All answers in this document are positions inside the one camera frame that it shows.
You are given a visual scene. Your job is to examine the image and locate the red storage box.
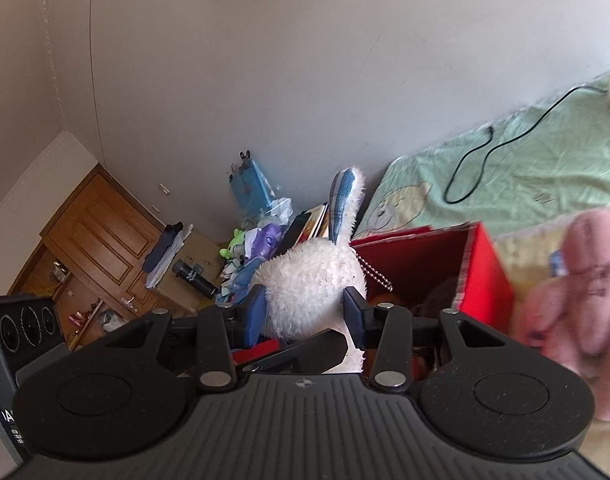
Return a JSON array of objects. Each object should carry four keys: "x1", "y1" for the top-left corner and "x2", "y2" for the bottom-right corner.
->
[{"x1": 232, "y1": 223, "x2": 514, "y2": 364}]

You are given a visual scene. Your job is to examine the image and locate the white plush bunny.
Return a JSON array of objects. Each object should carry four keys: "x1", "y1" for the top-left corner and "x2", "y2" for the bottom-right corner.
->
[{"x1": 251, "y1": 167, "x2": 367, "y2": 373}]

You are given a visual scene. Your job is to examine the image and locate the black thermos bottle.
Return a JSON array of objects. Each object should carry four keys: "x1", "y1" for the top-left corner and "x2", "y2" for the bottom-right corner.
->
[{"x1": 171, "y1": 260, "x2": 217, "y2": 299}]

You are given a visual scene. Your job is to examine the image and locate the clothes hanging on cabinet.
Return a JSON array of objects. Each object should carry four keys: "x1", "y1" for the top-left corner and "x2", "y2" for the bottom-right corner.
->
[{"x1": 142, "y1": 222, "x2": 193, "y2": 290}]

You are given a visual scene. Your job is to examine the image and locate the wooden cabinet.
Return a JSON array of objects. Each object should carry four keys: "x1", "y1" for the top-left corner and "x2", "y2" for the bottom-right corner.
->
[{"x1": 9, "y1": 166, "x2": 177, "y2": 350}]

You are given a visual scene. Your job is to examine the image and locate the black charger cable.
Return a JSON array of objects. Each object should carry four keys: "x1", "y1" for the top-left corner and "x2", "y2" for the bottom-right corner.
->
[{"x1": 443, "y1": 83, "x2": 610, "y2": 206}]

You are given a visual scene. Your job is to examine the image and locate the pink plush bear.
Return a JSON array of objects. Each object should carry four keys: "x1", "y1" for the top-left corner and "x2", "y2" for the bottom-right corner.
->
[{"x1": 518, "y1": 209, "x2": 610, "y2": 422}]

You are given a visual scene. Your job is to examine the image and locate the small green plush toy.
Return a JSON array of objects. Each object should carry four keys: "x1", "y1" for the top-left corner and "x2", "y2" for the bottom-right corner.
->
[{"x1": 219, "y1": 229, "x2": 245, "y2": 260}]

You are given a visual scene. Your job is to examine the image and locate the stack of books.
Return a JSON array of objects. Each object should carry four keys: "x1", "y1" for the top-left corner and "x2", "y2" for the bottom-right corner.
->
[{"x1": 276, "y1": 203, "x2": 328, "y2": 256}]

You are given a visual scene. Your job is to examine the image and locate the blue plastic bag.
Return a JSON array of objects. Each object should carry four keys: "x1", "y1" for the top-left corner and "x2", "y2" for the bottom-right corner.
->
[{"x1": 229, "y1": 151, "x2": 276, "y2": 219}]

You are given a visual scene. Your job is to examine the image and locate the green cartoon bed sheet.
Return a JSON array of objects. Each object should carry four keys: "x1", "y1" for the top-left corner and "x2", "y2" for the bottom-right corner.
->
[{"x1": 355, "y1": 75, "x2": 610, "y2": 238}]

